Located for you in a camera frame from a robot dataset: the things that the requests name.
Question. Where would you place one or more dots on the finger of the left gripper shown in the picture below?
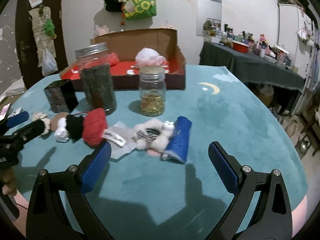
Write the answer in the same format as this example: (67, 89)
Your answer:
(13, 121)
(28, 132)

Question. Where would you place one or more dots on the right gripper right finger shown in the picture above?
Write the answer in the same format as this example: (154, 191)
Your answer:
(272, 217)

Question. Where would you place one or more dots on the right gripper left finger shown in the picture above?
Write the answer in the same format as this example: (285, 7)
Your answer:
(47, 219)

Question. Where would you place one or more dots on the cream crochet scrunchie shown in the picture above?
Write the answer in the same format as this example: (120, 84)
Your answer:
(45, 119)

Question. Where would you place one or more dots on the tan round powder puff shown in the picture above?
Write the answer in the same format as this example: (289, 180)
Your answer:
(55, 119)

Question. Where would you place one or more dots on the black fuzzy pompom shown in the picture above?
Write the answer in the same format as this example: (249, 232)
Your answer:
(74, 126)

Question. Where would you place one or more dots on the red knitted ball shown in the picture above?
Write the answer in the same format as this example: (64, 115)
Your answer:
(94, 125)

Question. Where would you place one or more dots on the grey white cloth with label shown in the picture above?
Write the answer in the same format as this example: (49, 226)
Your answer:
(121, 139)

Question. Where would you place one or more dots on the blue cloth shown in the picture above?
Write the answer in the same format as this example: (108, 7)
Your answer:
(178, 146)

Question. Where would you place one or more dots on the coral red bath pouf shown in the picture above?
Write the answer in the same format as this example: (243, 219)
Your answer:
(112, 58)

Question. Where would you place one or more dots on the white fluffy bunny scrunchie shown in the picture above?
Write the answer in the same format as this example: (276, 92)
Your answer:
(153, 135)

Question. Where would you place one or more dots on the white bath pouf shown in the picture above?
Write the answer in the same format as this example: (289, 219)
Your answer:
(149, 57)

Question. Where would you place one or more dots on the person left hand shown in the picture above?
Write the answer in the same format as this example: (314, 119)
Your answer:
(9, 180)

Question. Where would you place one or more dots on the smartphone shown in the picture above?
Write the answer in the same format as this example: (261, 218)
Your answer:
(4, 111)

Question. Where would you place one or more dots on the floral beauty cream tin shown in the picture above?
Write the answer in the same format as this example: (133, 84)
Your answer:
(61, 96)

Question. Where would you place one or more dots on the plastic bag on door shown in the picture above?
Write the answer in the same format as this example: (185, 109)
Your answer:
(49, 65)

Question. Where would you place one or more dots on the green plush frog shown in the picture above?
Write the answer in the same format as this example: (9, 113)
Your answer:
(49, 28)

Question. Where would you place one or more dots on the large glass jar dark contents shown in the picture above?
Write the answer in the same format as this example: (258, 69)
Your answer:
(95, 74)

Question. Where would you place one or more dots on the hanging pocket organizer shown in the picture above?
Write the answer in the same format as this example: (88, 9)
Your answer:
(38, 17)

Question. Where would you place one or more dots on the cardboard box red lining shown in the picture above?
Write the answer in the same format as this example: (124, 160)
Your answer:
(135, 49)

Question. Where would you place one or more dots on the small glass jar gold contents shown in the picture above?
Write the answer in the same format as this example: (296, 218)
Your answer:
(152, 88)

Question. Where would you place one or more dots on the dark wooden door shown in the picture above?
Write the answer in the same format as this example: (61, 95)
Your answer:
(25, 43)

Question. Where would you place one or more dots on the side table dark cloth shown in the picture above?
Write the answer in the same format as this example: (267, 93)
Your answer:
(250, 68)

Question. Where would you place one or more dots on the red basin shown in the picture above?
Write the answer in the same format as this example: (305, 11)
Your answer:
(240, 47)

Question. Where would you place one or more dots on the green tote bag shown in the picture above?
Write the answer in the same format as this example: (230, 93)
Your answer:
(139, 9)

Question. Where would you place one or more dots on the white wardrobe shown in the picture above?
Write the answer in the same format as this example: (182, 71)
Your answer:
(297, 35)

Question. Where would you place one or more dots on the pink plush toy on wall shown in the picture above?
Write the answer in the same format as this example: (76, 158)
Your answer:
(100, 30)

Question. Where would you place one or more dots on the wall mirror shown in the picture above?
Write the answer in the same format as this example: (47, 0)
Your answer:
(207, 9)

